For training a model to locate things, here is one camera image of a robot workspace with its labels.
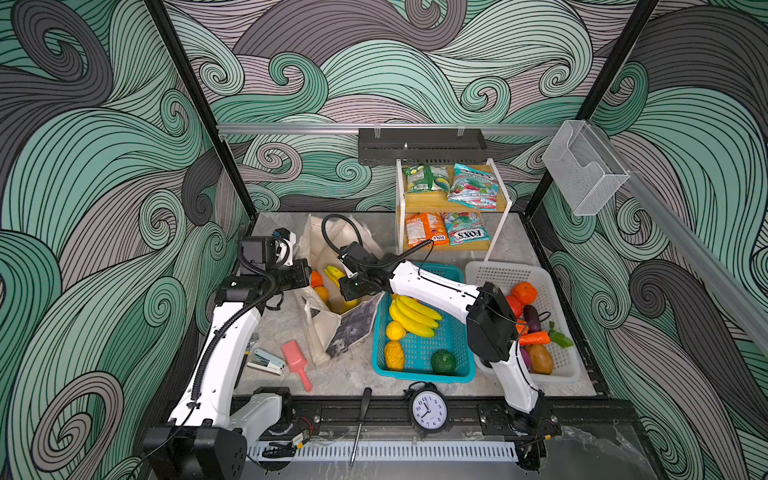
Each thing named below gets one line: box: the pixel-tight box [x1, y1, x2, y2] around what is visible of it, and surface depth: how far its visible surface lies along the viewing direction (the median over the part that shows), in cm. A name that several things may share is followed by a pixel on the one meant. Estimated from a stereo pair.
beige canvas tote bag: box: [297, 214, 385, 366], surface depth 79 cm
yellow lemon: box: [386, 320, 406, 341], surface depth 87 cm
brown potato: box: [529, 344, 554, 375], surface depth 80 cm
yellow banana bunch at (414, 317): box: [389, 294, 443, 337], surface depth 89 cm
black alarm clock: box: [403, 381, 452, 440], surface depth 74 cm
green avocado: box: [431, 349, 456, 376], surface depth 80 cm
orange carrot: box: [519, 321, 574, 349], surface depth 80 cm
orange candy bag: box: [405, 212, 449, 248], surface depth 94 cm
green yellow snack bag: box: [403, 164, 451, 194], surface depth 80 cm
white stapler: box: [246, 349, 285, 376], surface depth 82 cm
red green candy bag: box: [448, 163, 498, 211], surface depth 78 cm
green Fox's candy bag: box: [444, 212, 491, 246], surface depth 94 cm
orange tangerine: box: [512, 281, 538, 306], surface depth 92 cm
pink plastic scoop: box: [282, 340, 313, 393], surface depth 83 cm
